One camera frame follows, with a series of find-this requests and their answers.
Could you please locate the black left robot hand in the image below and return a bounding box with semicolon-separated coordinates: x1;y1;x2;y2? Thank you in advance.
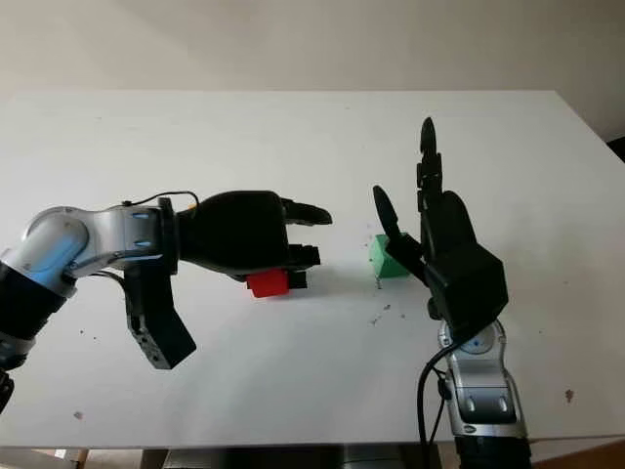
178;190;334;282

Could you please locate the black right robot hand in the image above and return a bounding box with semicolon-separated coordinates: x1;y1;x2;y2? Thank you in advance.
372;116;482;292

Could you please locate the red wooden block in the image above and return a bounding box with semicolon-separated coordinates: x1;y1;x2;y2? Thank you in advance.
246;269;290;298

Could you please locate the green wooden block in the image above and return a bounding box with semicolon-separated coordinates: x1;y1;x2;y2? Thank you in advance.
366;234;410;279

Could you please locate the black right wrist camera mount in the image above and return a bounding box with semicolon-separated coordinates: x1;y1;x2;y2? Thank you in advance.
424;241;509;342

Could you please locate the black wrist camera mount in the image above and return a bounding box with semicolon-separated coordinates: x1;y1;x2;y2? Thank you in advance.
424;241;509;342
124;251;198;371

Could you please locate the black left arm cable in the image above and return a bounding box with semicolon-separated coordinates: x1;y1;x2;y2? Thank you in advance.
119;190;200;216

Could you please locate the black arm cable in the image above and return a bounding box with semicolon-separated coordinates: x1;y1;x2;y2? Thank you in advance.
414;341;460;469
119;190;200;216

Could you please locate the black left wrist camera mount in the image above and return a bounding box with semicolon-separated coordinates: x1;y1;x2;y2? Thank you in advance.
124;251;198;371

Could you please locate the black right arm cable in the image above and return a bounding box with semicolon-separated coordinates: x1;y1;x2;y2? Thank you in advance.
414;341;460;469

